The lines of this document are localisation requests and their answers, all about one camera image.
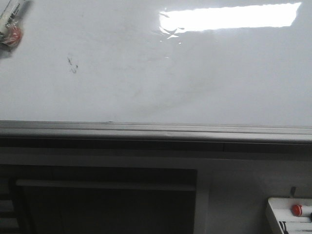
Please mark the white taped whiteboard marker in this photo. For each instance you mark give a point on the white taped whiteboard marker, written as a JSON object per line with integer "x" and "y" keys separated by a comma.
{"x": 12, "y": 14}

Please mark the red capped marker in box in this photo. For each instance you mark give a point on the red capped marker in box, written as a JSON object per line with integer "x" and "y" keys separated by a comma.
{"x": 301, "y": 210}

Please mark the dark cabinet with grey bar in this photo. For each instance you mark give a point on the dark cabinet with grey bar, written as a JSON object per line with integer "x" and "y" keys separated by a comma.
{"x": 96, "y": 200}

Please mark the white box on table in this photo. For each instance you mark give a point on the white box on table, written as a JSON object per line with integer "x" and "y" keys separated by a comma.
{"x": 282, "y": 219}

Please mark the white whiteboard with aluminium frame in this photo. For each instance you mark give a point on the white whiteboard with aluminium frame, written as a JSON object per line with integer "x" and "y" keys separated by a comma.
{"x": 220, "y": 74}

